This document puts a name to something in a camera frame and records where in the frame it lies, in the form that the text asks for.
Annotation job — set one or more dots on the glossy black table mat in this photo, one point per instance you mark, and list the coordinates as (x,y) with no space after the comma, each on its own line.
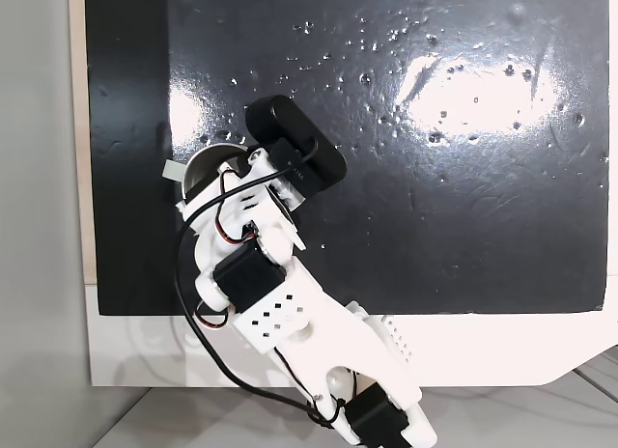
(483,255)

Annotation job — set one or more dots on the black oval camera box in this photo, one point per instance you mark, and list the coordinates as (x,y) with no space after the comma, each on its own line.
(294,129)

